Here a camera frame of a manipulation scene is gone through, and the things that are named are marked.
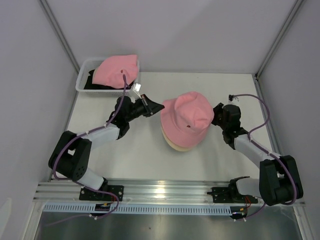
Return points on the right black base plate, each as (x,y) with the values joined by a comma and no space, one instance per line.
(225,193)

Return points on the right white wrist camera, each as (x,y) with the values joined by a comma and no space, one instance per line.
(233,100)

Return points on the black hat in basket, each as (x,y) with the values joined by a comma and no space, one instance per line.
(89,85)

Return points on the right aluminium corner post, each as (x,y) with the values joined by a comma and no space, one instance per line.
(284,29)

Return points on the pink bucket hat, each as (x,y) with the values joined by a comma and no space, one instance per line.
(110,72)
(185,120)

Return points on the aluminium corner post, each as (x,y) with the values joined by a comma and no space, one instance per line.
(49,14)
(284,29)

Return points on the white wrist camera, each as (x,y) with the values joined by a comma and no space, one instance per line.
(233,100)
(135,90)

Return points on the left aluminium corner post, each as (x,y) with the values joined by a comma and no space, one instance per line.
(49,14)

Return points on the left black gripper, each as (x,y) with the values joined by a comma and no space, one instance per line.
(150,107)

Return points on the white slotted cable duct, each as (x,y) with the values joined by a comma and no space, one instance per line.
(147,209)

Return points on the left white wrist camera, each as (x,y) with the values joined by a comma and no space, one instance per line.
(135,90)

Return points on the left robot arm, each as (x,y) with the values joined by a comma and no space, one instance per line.
(71,154)

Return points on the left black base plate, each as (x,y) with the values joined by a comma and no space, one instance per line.
(89,195)

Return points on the aluminium mounting rail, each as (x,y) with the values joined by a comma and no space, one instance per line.
(158,192)

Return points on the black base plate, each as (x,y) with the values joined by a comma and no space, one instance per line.
(225,193)
(89,195)

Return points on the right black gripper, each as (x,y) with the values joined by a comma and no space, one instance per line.
(219,108)

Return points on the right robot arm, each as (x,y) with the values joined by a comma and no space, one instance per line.
(279,180)

